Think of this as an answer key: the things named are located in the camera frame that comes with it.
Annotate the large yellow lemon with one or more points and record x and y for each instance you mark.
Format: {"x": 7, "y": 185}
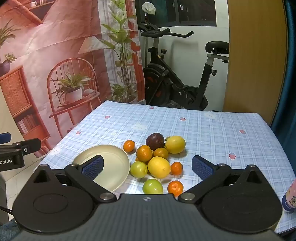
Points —
{"x": 175, "y": 144}
{"x": 159, "y": 167}

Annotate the pink and blue bottle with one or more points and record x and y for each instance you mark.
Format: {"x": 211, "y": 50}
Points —
{"x": 289, "y": 197}

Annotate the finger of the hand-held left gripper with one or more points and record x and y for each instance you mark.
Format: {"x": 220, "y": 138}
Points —
{"x": 30, "y": 146}
{"x": 4, "y": 138}

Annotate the printed wall tapestry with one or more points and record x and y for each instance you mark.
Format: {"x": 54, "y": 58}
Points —
{"x": 69, "y": 46}

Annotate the blue curtain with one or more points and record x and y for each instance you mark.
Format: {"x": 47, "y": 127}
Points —
{"x": 290, "y": 92}

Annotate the cream round plate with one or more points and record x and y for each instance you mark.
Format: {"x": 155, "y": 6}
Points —
{"x": 115, "y": 162}

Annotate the wooden door panel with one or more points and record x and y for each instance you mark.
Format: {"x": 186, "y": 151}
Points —
{"x": 254, "y": 69}

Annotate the white cloth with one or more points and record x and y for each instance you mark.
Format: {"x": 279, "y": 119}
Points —
{"x": 148, "y": 8}

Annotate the dark window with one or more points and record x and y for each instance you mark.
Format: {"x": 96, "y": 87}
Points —
{"x": 196, "y": 11}

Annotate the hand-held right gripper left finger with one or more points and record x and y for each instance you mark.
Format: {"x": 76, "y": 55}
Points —
{"x": 93, "y": 168}

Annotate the teal cloth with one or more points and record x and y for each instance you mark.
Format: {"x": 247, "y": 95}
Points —
{"x": 8, "y": 229}

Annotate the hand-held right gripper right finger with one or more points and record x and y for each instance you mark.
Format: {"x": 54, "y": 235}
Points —
{"x": 202, "y": 170}

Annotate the blue checked tablecloth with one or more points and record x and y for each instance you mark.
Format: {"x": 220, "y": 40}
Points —
{"x": 208, "y": 139}

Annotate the green round fruit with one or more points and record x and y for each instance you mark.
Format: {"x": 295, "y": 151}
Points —
{"x": 152, "y": 186}
{"x": 138, "y": 169}

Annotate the black exercise bike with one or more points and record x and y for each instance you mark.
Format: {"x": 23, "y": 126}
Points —
{"x": 175, "y": 88}

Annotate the purple mangosteen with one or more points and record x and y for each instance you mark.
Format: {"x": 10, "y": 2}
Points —
{"x": 155, "y": 141}

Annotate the small orange tangerine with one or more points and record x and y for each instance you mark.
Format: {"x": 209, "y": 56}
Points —
{"x": 175, "y": 187}
{"x": 176, "y": 168}
{"x": 129, "y": 146}

